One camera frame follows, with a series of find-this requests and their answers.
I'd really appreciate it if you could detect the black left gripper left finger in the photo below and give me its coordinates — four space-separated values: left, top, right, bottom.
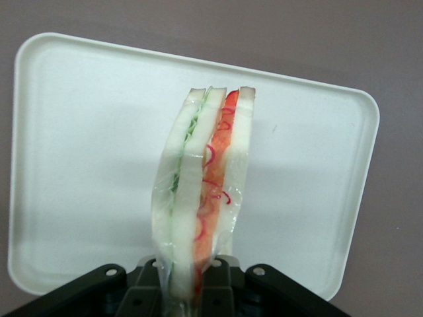
122 257 168 317

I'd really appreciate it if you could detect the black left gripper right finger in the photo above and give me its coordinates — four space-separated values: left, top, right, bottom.
197 254 241 317

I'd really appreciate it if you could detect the triangle sandwich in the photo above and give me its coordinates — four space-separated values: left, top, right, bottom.
151 85 258 317

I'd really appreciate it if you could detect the cream rectangular tray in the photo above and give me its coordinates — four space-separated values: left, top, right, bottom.
7 32 380 302

